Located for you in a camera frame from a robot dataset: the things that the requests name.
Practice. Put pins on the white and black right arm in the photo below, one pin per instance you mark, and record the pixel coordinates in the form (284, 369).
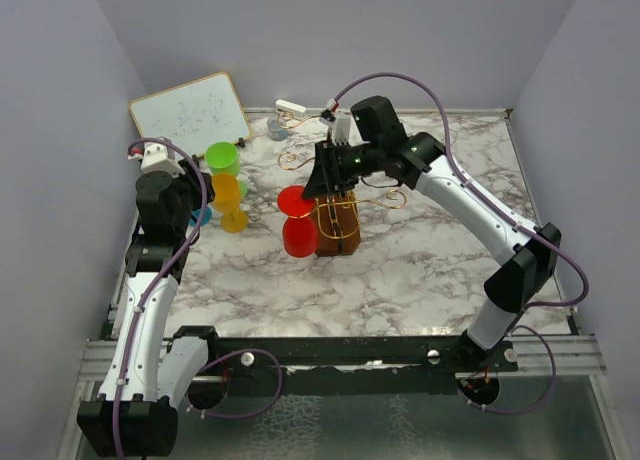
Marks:
(372, 140)

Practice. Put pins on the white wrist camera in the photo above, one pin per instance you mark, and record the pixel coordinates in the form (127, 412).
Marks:
(155, 157)
(338, 124)

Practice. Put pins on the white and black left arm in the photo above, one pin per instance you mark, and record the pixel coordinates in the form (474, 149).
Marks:
(135, 413)

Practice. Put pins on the gold wire glass rack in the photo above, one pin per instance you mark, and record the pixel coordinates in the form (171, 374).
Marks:
(337, 220)

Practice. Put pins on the green wine glass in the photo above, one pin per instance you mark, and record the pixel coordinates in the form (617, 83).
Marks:
(223, 157)

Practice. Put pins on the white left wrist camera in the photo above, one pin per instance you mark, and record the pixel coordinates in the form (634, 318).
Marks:
(155, 157)

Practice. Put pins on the white whiteboard eraser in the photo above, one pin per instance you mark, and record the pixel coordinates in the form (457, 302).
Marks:
(296, 110)

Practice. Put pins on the yellow wine glass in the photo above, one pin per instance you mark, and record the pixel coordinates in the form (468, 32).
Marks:
(227, 201)

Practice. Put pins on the blue wine glass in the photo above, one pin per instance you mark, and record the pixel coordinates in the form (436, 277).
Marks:
(205, 215)

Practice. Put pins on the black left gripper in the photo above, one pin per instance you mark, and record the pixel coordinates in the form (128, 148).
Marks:
(191, 179)

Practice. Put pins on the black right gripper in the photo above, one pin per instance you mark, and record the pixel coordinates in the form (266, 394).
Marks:
(326, 177)

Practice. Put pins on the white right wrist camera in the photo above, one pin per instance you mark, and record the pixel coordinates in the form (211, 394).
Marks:
(338, 124)

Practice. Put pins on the small grey blue cup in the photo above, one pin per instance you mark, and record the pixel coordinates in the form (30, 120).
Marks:
(276, 131)

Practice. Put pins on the small framed whiteboard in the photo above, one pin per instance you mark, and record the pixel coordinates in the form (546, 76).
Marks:
(194, 115)

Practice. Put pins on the red wine glass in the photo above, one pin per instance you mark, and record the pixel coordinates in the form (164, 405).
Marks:
(299, 232)

